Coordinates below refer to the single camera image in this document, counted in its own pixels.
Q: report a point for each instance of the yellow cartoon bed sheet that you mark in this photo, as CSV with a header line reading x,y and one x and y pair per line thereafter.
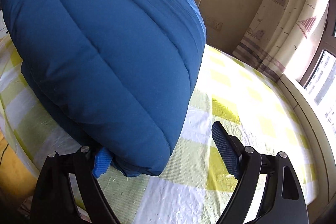
x,y
17,183

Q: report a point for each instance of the patterned cream curtain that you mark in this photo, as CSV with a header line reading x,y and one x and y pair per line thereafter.
x,y
283,37

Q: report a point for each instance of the dark framed window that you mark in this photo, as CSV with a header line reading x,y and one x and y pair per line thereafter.
x,y
319,79

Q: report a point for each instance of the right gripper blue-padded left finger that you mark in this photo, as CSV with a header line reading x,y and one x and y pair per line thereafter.
x,y
68,192

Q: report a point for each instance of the yellow checkered bed quilt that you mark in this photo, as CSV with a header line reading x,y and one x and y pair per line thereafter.
x,y
195,187

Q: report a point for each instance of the wall power socket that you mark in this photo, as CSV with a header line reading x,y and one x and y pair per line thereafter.
x,y
214,24

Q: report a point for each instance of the blue puffer down jacket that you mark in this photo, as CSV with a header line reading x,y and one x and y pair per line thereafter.
x,y
115,72

